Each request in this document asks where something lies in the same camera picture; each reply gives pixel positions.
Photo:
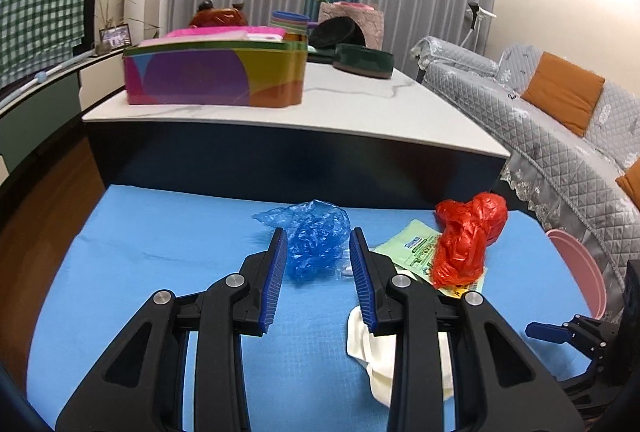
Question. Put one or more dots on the blue plastic bag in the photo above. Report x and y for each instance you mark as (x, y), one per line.
(315, 237)

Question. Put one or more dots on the green checkered cloth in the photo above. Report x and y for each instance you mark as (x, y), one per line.
(40, 17)

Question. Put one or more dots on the multicoloured box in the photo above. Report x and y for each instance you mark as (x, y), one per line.
(200, 74)

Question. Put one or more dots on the green paper packet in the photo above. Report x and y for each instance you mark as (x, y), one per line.
(410, 247)

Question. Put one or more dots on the white floor lamp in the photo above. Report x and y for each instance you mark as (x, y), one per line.
(475, 19)

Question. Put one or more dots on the grey quilted sofa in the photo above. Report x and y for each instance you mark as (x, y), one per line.
(475, 92)

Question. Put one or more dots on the small photo frame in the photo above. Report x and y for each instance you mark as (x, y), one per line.
(115, 36)

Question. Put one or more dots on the blue table mat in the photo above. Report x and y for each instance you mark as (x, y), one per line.
(175, 237)

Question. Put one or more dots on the white rod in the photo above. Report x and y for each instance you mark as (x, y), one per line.
(45, 73)

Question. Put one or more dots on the pink plastic bin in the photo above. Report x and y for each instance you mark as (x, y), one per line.
(585, 272)

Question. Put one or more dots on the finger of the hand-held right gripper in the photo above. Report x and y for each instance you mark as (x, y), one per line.
(545, 331)

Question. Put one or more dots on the orange cushion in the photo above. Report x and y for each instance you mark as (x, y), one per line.
(562, 92)
(631, 187)

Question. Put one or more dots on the large red plastic bag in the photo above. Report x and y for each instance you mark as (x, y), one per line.
(460, 242)

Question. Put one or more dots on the green round tin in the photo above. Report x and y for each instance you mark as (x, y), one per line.
(365, 61)

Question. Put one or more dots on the red teapot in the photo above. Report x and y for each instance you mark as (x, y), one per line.
(217, 16)

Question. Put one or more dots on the white bag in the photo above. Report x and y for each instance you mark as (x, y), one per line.
(372, 362)

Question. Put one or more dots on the black television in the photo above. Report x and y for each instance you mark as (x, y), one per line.
(93, 2)

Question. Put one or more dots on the white marble coffee table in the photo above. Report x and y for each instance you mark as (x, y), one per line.
(350, 112)

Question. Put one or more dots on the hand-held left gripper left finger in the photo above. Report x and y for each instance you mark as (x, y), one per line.
(275, 282)

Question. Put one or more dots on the green television cabinet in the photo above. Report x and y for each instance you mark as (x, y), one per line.
(45, 112)

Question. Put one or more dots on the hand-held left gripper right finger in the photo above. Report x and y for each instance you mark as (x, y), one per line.
(361, 282)

